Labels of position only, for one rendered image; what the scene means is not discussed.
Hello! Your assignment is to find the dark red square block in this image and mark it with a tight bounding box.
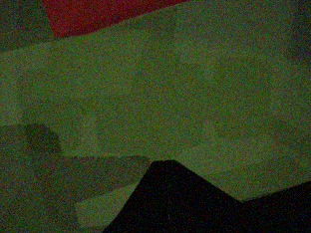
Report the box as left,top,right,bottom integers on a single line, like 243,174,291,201
41,0,188,38

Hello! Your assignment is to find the brown block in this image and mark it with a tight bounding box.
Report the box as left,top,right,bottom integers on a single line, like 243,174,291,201
244,180,311,225

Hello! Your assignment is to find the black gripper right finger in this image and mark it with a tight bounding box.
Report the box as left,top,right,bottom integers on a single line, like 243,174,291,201
164,160,311,233

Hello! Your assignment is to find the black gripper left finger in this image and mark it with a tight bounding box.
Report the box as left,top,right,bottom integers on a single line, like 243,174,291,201
101,161,168,233

